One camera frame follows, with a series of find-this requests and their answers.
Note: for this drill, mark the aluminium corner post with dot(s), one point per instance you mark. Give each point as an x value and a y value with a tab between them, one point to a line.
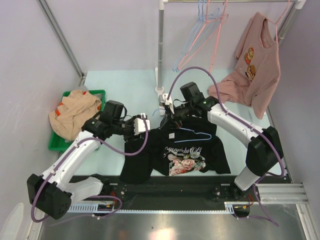
48	13

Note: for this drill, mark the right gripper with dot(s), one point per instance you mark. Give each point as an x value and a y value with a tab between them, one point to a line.
170	120

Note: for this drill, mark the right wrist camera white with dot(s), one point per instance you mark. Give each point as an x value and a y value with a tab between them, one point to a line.
166	103

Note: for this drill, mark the white cable duct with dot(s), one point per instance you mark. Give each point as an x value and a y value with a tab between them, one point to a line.
106	208

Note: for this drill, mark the pink mario t-shirt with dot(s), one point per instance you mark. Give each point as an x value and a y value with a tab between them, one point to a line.
257	72

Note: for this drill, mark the clothes rack metal frame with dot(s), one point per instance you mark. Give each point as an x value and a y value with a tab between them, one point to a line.
177	17

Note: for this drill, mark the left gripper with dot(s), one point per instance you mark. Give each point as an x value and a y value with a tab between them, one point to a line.
131	137

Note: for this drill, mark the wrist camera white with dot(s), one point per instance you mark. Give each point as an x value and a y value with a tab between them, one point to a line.
141	124
166	103

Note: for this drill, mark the green plastic bin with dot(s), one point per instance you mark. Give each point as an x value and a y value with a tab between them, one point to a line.
57	143

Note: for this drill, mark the pink wire hanger middle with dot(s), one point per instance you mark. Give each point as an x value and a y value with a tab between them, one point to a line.
221	22

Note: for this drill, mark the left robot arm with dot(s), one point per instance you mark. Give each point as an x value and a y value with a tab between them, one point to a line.
53	193

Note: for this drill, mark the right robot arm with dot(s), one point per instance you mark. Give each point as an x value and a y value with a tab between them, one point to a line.
264	149

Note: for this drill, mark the pink hanger holding shirt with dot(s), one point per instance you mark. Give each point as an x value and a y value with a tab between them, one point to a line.
277	22

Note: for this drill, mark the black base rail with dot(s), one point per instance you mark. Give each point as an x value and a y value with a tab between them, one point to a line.
180	193

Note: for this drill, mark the black t-shirt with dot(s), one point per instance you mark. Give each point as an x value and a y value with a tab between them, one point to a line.
161	154

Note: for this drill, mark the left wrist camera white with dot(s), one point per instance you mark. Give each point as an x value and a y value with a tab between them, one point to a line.
141	124

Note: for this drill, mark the beige garment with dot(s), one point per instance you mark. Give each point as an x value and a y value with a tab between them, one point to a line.
68	127

